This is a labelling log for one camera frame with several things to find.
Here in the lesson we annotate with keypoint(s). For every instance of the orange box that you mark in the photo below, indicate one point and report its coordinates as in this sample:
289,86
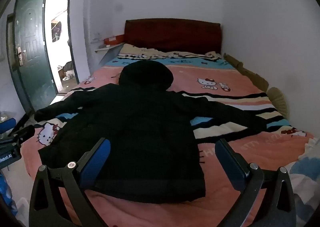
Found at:
113,39

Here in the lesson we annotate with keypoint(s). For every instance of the dark hanging garment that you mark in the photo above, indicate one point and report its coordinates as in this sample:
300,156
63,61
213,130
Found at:
56,30

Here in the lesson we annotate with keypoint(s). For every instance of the pink striped cartoon blanket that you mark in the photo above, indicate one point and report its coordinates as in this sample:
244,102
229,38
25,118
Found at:
190,76

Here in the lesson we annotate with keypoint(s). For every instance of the grey wall shelf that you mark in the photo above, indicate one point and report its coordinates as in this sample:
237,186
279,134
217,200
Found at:
110,51

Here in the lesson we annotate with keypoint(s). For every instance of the woven straw fan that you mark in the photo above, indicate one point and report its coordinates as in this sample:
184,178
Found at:
278,100

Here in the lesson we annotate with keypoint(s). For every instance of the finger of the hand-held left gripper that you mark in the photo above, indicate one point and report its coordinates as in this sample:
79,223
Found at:
7,125

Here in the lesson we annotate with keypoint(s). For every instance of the green metal door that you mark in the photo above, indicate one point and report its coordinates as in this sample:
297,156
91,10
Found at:
30,54

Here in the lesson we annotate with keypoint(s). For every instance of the dark red headboard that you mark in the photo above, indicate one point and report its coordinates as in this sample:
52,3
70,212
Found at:
172,34

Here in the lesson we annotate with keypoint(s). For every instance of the blue and white cloth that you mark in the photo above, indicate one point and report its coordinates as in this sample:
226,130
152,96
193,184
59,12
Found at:
305,174

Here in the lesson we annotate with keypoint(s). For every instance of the black hooded jacket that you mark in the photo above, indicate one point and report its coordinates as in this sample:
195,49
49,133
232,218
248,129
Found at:
137,129

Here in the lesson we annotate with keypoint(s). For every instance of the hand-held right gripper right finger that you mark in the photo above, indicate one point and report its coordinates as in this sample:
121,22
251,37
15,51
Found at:
230,164

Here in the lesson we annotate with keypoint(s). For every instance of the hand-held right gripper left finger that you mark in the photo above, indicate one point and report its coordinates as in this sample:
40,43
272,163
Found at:
96,163

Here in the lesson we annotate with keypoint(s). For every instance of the blue printed cloth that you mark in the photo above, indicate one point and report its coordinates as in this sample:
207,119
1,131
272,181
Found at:
6,194

